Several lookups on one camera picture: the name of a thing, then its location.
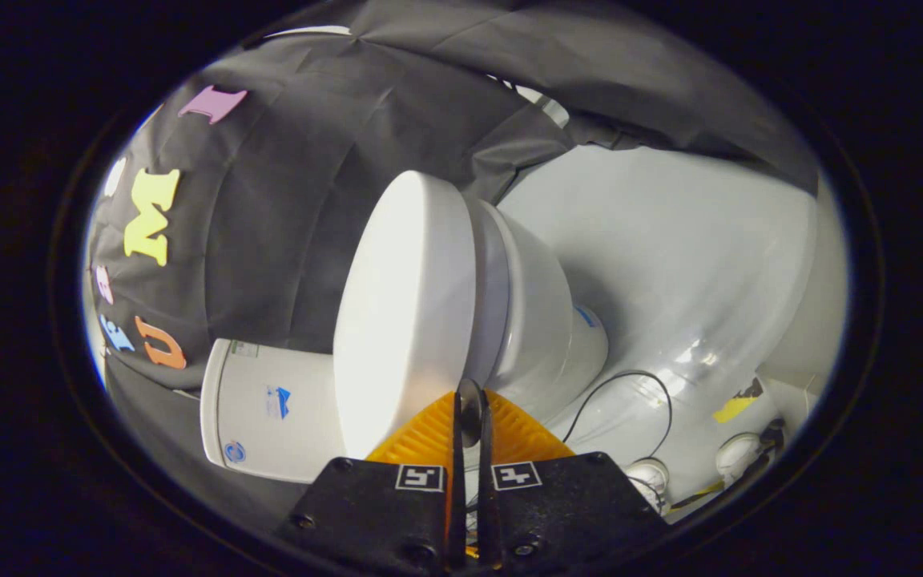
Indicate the white toilet seat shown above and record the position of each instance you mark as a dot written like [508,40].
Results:
[489,296]

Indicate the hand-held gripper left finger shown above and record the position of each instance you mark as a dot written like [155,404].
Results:
[373,513]

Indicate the white toilet with tank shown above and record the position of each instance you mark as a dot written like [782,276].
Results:
[542,320]

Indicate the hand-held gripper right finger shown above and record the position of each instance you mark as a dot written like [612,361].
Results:
[566,505]

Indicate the white toilet lid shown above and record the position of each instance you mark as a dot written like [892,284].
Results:
[405,304]

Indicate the black backdrop cloth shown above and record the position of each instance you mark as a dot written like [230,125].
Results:
[285,224]

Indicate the yellow floor tape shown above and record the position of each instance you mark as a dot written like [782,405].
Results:
[735,409]

